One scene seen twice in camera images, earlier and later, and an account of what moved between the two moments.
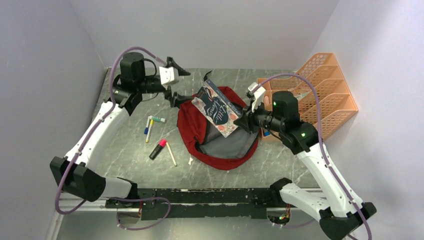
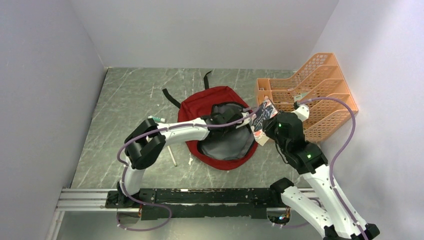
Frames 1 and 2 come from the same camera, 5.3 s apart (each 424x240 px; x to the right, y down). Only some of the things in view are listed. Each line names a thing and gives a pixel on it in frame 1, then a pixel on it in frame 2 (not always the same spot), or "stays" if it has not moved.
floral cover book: [214, 106] to [267, 110]
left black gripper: [176, 99] to [235, 126]
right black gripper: [248, 123] to [269, 125]
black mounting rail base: [206, 204] stays
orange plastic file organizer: [326, 97] stays
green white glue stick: [157, 119] stays
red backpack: [205, 143] stays
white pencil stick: [171, 154] stays
